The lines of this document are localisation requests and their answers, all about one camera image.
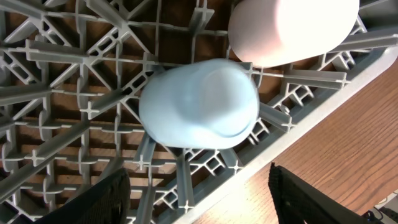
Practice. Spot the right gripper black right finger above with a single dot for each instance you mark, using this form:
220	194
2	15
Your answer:
298	202

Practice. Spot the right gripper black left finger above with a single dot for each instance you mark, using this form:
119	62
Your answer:
105	202

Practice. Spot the small blue cup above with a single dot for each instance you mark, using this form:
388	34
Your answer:
211	104

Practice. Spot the pink white cup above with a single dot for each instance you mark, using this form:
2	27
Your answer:
269	33

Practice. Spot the grey dishwasher rack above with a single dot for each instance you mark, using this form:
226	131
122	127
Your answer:
72	73

